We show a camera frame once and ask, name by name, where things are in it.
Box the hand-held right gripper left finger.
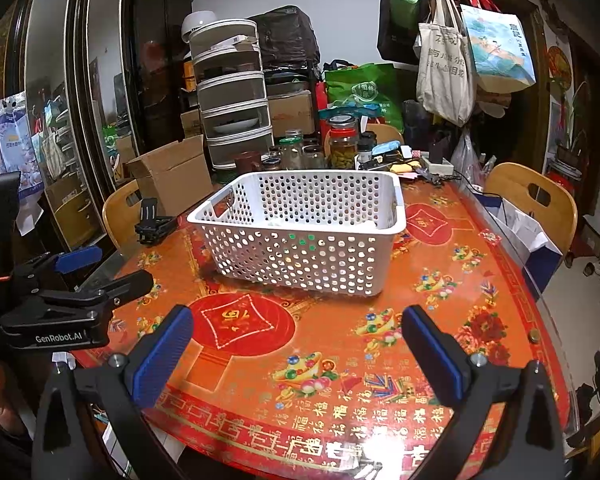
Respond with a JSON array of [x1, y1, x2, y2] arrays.
[[30, 304, 196, 480]]

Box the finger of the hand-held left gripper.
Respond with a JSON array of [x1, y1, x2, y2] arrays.
[[12, 246, 103, 286], [27, 270, 155, 318]]

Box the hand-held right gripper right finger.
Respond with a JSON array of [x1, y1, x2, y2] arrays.
[[401, 304, 566, 480]]

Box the white perforated plastic basket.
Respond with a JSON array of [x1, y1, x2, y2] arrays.
[[186, 170, 407, 297]]

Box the person's left hand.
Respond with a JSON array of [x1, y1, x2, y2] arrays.
[[0, 365, 33, 438]]

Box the wooden chair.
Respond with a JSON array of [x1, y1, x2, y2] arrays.
[[482, 162, 578, 256], [102, 180, 143, 251]]

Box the orange printed tablecloth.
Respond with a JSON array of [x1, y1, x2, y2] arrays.
[[72, 175, 571, 480]]

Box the open cardboard box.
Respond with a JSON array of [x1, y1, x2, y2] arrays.
[[125, 135, 213, 217]]

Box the blue and white paper bag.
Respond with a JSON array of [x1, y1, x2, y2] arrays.
[[472, 192, 563, 296]]

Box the printed hanging plastic bag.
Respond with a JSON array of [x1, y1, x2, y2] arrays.
[[0, 91, 46, 193]]

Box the brown mug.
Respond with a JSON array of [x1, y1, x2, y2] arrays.
[[234, 151, 263, 176]]

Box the clear plastic bag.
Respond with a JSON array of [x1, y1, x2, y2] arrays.
[[450, 127, 481, 176]]

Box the dark mirrored wardrobe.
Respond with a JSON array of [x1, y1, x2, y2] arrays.
[[0, 0, 196, 251]]

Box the green lid glass jar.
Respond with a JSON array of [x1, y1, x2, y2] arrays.
[[280, 136, 303, 171]]

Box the stacked grey storage drawers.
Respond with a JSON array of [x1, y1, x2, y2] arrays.
[[189, 19, 276, 170]]

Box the red lid pickle jar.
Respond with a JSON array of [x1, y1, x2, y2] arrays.
[[328, 130, 358, 170]]

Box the brown cardboard box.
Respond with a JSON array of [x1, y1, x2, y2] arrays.
[[267, 90, 315, 138]]

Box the green shopping bag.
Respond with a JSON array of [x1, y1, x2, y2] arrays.
[[324, 62, 405, 133]]

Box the beige canvas tote bag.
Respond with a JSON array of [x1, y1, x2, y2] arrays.
[[416, 0, 477, 127]]

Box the dark luggage bag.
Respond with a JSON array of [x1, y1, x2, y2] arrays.
[[247, 5, 321, 68]]

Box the blue printed paper bag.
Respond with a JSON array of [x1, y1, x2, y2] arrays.
[[460, 4, 537, 95]]

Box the black hanging bag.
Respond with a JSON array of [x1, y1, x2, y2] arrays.
[[377, 0, 421, 66]]

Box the black clamp mount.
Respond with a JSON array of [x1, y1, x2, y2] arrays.
[[134, 199, 177, 246]]

